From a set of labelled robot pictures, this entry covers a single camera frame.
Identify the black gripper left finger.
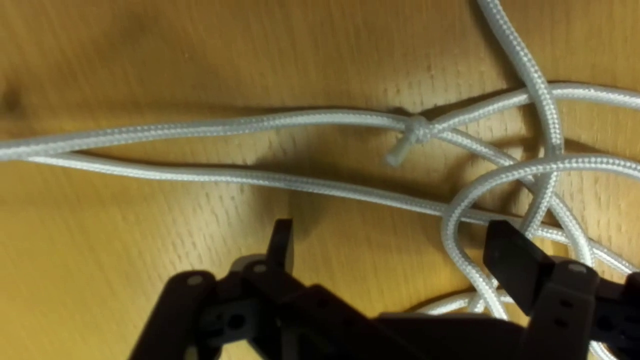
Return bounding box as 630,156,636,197
128,218,316,360

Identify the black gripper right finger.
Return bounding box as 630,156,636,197
485,221,640,360

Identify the short white rope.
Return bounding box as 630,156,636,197
18,148,640,282

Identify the long white rope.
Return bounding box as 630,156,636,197
0,0,640,360

